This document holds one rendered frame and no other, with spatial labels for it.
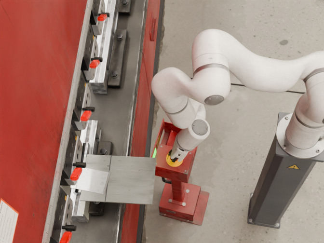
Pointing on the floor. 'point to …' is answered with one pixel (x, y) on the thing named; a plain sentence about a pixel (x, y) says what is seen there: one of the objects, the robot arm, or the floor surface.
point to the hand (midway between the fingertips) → (173, 153)
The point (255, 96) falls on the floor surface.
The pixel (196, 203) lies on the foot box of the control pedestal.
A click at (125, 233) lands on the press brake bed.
